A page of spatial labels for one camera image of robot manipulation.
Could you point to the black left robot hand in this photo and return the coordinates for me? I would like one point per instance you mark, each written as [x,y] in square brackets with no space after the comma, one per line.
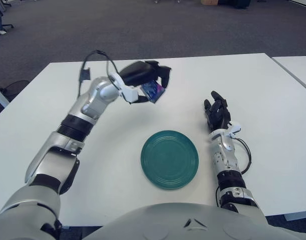
[136,72]

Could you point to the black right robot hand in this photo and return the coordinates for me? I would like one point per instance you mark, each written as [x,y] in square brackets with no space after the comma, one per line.
[219,115]

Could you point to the blue gum box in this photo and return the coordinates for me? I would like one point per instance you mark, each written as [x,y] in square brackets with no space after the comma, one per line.
[152,91]

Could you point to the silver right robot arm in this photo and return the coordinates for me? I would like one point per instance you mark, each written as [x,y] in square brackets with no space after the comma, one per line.
[228,160]

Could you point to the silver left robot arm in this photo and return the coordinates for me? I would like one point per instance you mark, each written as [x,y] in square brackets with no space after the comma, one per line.
[67,150]

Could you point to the green ridged plate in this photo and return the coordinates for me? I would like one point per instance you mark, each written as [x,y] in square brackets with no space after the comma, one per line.
[170,162]

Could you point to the metal wheeled rack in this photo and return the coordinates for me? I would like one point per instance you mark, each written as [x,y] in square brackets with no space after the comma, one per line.
[156,1]

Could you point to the brown cardboard box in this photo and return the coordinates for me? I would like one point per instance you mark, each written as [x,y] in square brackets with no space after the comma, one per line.
[209,2]

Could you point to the black cabinet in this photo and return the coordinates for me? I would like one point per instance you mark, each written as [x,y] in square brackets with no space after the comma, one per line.
[233,3]

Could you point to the grey robot torso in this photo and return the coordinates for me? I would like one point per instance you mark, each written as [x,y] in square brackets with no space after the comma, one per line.
[192,225]

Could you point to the black office chair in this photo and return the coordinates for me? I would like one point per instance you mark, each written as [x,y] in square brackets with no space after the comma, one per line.
[7,25]

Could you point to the white slanted table leg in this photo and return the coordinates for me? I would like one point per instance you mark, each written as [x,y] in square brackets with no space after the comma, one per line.
[0,97]

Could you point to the white table frame beam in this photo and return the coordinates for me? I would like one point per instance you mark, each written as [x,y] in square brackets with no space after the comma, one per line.
[298,217]

